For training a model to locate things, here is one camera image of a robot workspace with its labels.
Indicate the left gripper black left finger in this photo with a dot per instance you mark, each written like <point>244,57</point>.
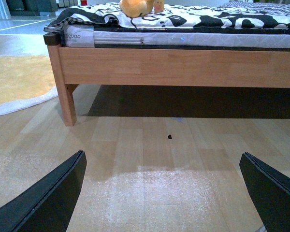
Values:
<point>48,205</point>

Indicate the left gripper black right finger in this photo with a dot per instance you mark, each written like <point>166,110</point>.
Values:
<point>269,191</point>

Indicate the orange plush dinosaur toy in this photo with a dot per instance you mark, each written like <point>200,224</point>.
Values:
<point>136,8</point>

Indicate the beige round rug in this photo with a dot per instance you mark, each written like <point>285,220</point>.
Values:
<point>25,81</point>

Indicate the white mattress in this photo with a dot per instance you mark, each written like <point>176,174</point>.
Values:
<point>88,36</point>

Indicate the grey striped pillow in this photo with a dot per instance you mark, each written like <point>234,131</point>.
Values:
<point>267,7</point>

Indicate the black and white bedsheet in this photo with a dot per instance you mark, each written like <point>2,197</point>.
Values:
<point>173,17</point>

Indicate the small pink finger puppet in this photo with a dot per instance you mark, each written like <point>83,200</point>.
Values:
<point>158,6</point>

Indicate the wooden bed frame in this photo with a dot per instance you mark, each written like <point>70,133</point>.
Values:
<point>73,66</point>

